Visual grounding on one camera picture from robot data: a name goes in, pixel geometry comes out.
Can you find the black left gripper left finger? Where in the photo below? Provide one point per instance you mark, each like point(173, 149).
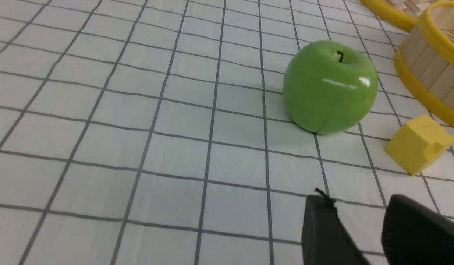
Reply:
point(324, 239)

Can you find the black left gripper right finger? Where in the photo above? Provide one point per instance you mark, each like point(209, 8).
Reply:
point(415, 235)

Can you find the bamboo steamer tray yellow rim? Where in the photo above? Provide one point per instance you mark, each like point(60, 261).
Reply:
point(424, 61)

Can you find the woven bamboo steamer lid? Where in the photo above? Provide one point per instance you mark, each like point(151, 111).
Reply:
point(402, 14)

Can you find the yellow foam cube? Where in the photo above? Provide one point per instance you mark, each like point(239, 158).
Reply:
point(418, 144)

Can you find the green apple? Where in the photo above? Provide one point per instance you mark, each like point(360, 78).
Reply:
point(329, 87)

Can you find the white grid tablecloth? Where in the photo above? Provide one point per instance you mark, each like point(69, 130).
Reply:
point(153, 132)

